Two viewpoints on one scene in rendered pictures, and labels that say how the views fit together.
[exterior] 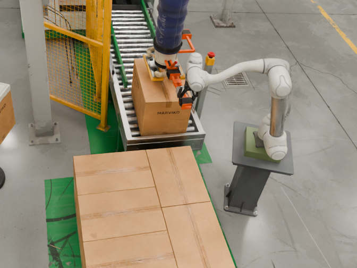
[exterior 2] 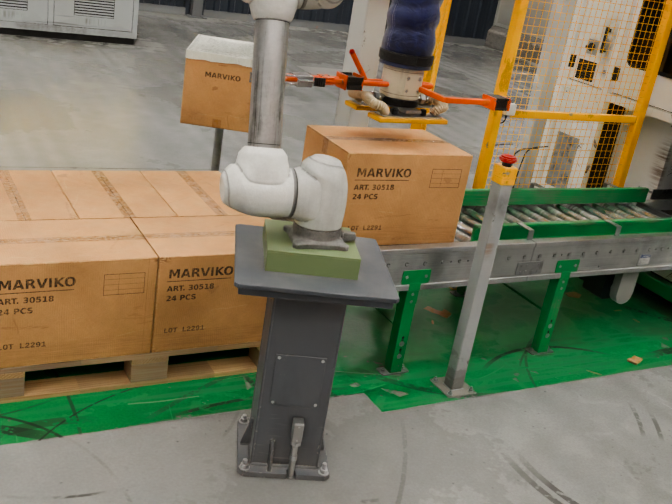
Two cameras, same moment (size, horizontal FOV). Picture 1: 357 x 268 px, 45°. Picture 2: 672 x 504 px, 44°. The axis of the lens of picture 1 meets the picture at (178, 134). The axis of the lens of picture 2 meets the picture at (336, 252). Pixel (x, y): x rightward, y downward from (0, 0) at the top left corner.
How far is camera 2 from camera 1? 418 cm
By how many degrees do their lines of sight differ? 69
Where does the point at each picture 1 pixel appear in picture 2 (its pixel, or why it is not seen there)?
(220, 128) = (513, 430)
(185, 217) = (111, 233)
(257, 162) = (249, 246)
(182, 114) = not seen: hidden behind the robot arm
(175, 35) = (393, 20)
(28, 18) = (355, 14)
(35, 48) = (349, 67)
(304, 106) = not seen: outside the picture
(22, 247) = not seen: hidden behind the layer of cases
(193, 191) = (179, 243)
